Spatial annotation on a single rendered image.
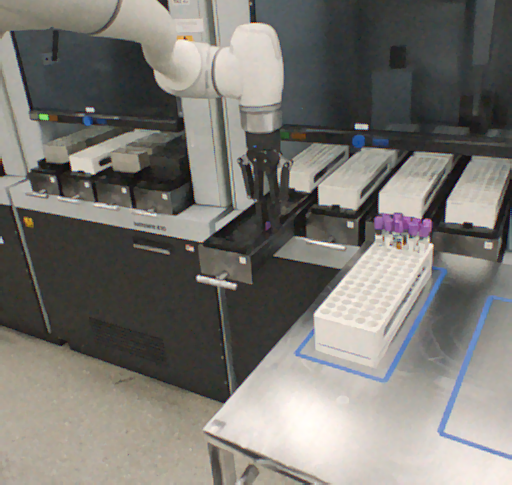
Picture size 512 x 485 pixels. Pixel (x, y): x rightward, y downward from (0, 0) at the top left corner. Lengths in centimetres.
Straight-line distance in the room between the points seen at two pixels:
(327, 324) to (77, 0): 54
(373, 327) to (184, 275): 95
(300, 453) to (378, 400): 14
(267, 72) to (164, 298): 91
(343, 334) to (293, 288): 67
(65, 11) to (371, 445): 63
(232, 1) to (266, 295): 76
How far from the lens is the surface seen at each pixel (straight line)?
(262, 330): 161
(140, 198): 164
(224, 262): 121
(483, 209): 126
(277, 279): 148
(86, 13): 72
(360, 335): 81
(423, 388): 81
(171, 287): 173
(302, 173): 144
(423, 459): 72
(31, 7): 70
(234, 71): 113
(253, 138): 116
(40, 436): 208
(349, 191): 132
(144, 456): 189
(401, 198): 129
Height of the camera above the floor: 135
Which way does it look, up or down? 25 degrees down
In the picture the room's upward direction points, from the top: 5 degrees counter-clockwise
